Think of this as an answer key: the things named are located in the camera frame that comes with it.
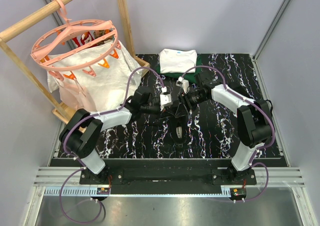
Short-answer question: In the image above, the pink round clip hanger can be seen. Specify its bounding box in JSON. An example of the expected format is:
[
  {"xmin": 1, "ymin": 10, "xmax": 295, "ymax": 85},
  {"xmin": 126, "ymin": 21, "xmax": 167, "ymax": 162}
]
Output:
[{"xmin": 30, "ymin": 0, "xmax": 120, "ymax": 81}]

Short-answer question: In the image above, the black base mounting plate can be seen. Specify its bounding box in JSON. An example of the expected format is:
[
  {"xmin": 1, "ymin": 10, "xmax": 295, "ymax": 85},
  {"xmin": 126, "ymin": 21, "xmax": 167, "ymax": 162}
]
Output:
[{"xmin": 79, "ymin": 158, "xmax": 257, "ymax": 197}]

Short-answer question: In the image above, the aluminium rail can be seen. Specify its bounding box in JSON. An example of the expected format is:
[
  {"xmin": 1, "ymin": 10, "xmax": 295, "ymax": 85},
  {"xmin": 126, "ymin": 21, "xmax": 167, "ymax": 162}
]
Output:
[{"xmin": 34, "ymin": 167, "xmax": 305, "ymax": 198}]

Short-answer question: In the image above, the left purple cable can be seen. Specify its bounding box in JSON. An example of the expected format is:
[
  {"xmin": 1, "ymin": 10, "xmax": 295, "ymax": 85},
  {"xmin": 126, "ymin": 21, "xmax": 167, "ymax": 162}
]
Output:
[{"xmin": 58, "ymin": 67, "xmax": 169, "ymax": 224}]

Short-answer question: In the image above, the folded green garment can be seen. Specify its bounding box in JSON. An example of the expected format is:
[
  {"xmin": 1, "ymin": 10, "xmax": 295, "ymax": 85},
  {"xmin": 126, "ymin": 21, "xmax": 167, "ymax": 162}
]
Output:
[{"xmin": 156, "ymin": 54, "xmax": 202, "ymax": 84}]

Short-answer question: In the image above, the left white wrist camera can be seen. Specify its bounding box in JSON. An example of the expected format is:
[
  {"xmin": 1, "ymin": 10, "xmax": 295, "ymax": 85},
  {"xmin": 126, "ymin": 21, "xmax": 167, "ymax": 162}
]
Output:
[{"xmin": 159, "ymin": 86, "xmax": 173, "ymax": 110}]

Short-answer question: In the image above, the folded white t-shirt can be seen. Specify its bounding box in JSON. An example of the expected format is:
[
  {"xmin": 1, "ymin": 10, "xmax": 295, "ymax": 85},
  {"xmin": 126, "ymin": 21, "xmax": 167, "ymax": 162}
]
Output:
[{"xmin": 159, "ymin": 49, "xmax": 198, "ymax": 74}]

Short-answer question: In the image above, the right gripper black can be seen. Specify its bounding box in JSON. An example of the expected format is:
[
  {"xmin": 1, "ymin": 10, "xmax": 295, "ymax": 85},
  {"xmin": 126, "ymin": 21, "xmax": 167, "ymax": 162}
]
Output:
[{"xmin": 175, "ymin": 90, "xmax": 208, "ymax": 119}]

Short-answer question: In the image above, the white cloth hanging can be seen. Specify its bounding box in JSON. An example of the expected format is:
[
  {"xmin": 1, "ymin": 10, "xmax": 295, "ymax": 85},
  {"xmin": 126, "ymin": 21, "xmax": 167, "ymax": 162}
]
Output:
[{"xmin": 47, "ymin": 46, "xmax": 142, "ymax": 112}]

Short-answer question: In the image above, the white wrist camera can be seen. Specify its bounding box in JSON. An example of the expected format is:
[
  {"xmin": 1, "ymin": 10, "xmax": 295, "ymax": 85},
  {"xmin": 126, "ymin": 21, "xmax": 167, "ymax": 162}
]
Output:
[
  {"xmin": 176, "ymin": 76, "xmax": 190, "ymax": 94},
  {"xmin": 159, "ymin": 86, "xmax": 173, "ymax": 110}
]

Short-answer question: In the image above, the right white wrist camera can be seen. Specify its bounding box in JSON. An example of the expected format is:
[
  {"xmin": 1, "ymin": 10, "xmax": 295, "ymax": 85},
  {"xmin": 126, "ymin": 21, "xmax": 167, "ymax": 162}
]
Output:
[{"xmin": 176, "ymin": 76, "xmax": 190, "ymax": 94}]

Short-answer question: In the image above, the wooden drying rack frame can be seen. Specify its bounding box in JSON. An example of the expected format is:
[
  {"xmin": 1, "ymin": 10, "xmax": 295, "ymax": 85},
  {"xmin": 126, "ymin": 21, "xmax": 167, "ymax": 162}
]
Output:
[{"xmin": 0, "ymin": 0, "xmax": 151, "ymax": 126}]

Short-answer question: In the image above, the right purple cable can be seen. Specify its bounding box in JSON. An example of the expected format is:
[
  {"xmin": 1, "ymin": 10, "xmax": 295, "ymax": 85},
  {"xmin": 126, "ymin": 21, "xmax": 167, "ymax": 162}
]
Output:
[{"xmin": 178, "ymin": 65, "xmax": 276, "ymax": 202}]

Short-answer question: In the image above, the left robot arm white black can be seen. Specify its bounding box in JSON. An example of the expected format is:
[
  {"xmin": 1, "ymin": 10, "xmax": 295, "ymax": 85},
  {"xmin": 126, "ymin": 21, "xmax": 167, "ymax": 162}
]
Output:
[{"xmin": 59, "ymin": 86, "xmax": 170, "ymax": 184}]

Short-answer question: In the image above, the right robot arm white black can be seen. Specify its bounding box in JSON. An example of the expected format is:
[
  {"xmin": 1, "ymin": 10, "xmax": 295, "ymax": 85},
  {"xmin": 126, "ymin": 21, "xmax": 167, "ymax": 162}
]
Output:
[{"xmin": 174, "ymin": 71, "xmax": 275, "ymax": 185}]

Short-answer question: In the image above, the pink cloth hanging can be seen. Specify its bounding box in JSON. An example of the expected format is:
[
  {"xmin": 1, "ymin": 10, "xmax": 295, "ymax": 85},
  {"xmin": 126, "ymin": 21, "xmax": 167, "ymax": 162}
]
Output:
[{"xmin": 59, "ymin": 81, "xmax": 97, "ymax": 112}]

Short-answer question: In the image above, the purple cable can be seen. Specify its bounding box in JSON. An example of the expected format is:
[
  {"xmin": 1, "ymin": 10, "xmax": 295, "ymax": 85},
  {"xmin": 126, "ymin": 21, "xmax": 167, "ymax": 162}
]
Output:
[
  {"xmin": 178, "ymin": 65, "xmax": 276, "ymax": 202},
  {"xmin": 58, "ymin": 67, "xmax": 169, "ymax": 224}
]

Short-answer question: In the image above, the black canvas sneaker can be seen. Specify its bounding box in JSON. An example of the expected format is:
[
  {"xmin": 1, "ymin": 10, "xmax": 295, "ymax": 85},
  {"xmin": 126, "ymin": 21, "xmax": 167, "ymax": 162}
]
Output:
[{"xmin": 161, "ymin": 101, "xmax": 189, "ymax": 148}]

